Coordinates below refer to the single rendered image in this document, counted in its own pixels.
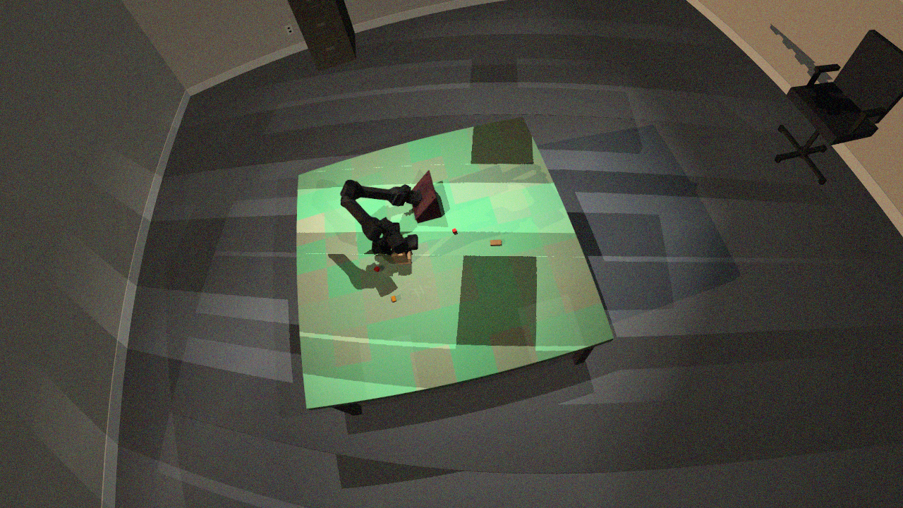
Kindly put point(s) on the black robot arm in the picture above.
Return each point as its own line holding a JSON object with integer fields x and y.
{"x": 372, "y": 227}

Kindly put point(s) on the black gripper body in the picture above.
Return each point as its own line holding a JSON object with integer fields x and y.
{"x": 412, "y": 241}

